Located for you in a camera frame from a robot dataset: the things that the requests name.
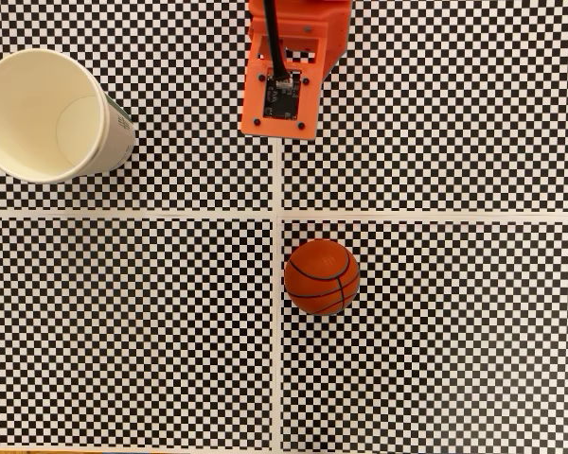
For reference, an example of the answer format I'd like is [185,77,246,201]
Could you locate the checkerboard paper sheet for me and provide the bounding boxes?
[0,217,274,451]
[0,0,274,213]
[280,219,568,453]
[280,0,568,215]

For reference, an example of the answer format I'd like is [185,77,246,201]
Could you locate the white paper cup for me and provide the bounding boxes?
[0,48,136,185]

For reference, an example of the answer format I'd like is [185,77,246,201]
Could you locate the black camera cable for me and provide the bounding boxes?
[262,0,291,80]

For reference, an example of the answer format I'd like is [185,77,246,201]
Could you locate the orange camera mount with board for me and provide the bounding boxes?
[240,26,324,141]

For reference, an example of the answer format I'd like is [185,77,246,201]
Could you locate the small orange basketball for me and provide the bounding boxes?
[283,238,362,317]

